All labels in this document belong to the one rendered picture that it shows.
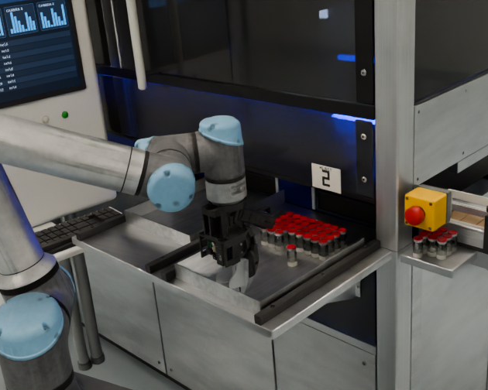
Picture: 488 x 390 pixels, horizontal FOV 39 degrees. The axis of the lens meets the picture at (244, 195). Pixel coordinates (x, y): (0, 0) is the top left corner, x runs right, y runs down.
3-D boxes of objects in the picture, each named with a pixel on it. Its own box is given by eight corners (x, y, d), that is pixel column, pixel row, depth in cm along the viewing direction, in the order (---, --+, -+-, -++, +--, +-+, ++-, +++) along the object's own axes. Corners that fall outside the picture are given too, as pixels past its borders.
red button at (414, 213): (412, 218, 148) (412, 201, 146) (428, 223, 145) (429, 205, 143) (402, 224, 145) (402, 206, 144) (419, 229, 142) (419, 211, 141)
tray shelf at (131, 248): (207, 185, 207) (207, 179, 206) (410, 245, 160) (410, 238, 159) (71, 243, 176) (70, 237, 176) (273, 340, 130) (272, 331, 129)
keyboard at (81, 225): (111, 211, 208) (109, 203, 208) (134, 224, 198) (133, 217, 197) (-19, 257, 186) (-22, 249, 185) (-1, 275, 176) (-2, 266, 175)
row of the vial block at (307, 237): (272, 237, 166) (270, 220, 164) (330, 258, 153) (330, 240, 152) (265, 241, 164) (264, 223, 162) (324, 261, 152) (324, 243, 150)
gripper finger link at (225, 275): (214, 299, 136) (209, 258, 133) (235, 286, 140) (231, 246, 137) (225, 303, 134) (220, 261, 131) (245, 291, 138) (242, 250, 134)
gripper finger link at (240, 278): (225, 303, 134) (220, 261, 131) (245, 291, 138) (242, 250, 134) (235, 309, 132) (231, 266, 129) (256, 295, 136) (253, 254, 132)
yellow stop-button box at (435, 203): (420, 213, 153) (421, 183, 151) (450, 220, 148) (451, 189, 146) (402, 224, 148) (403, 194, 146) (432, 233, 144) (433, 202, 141)
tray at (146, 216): (218, 182, 203) (218, 171, 202) (285, 201, 186) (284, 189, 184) (126, 222, 181) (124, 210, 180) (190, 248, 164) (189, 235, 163)
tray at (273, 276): (279, 224, 173) (278, 211, 171) (364, 251, 155) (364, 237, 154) (176, 277, 151) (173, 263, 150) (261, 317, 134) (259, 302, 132)
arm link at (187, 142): (133, 152, 115) (198, 144, 116) (133, 132, 125) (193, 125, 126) (139, 195, 118) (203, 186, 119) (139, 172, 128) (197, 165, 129)
